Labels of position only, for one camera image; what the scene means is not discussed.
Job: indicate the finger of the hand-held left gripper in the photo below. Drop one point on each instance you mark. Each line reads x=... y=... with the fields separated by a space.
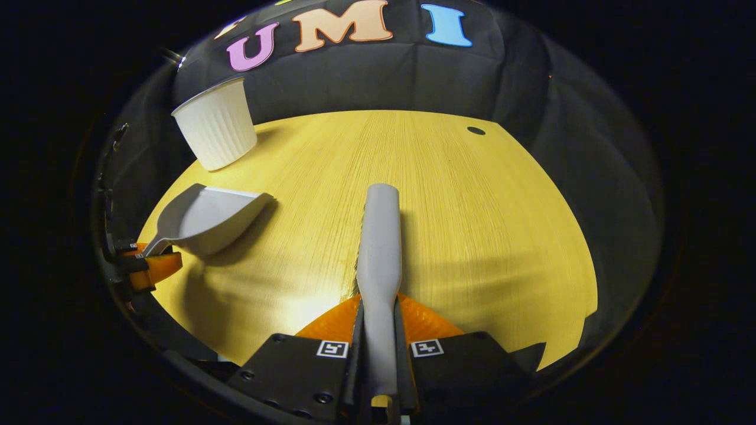
x=133 y=249
x=159 y=268

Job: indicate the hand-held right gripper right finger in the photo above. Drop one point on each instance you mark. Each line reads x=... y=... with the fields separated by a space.
x=466 y=366

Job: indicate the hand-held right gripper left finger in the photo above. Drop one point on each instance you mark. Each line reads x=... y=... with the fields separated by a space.
x=295 y=375

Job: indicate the grey plastic dustpan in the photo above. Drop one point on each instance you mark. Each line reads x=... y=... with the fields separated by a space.
x=207 y=221

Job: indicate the small grey broom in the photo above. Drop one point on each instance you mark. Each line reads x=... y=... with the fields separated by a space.
x=379 y=254

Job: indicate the white ribbed garbage bin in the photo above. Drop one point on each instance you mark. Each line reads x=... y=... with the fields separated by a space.
x=218 y=133

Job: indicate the wooden desktop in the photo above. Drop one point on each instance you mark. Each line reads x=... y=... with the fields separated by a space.
x=460 y=224

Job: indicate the black backdrop cloth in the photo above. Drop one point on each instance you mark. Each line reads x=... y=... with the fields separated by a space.
x=384 y=77

